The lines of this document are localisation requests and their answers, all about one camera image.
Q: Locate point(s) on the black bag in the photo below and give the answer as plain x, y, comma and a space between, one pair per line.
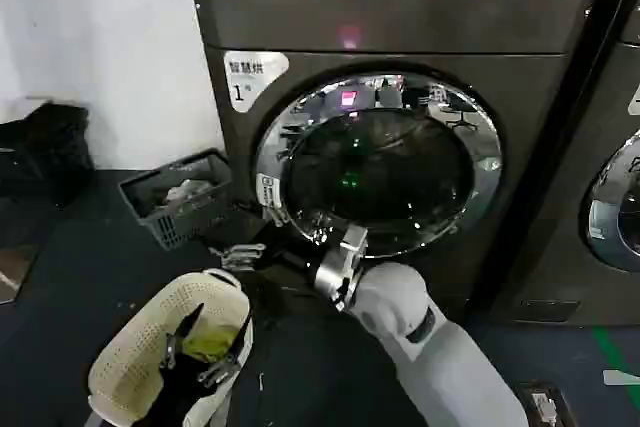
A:
45, 152

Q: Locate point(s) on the dark plastic laundry basket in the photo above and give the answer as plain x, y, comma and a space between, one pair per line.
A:
200, 222

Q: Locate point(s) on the dark grey dryer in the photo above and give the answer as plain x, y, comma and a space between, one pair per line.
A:
590, 147

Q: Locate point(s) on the round glass dryer door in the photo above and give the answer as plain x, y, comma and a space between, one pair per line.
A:
380, 182
615, 207

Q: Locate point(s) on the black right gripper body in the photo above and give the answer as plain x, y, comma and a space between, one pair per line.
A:
297, 262

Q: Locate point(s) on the yellow-green cloth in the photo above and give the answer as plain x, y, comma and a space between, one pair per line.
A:
210, 342

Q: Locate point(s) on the pale clothes pile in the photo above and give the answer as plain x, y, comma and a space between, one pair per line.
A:
187, 192

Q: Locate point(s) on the cream perforated laundry basket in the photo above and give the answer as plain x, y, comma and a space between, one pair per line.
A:
140, 342

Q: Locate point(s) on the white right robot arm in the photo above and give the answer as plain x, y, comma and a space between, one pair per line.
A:
425, 372

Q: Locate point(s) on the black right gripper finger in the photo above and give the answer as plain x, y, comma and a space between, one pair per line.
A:
242, 344
242, 262
242, 249
190, 324

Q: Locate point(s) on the dark grey dryer numbered one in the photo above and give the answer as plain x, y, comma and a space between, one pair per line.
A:
400, 12

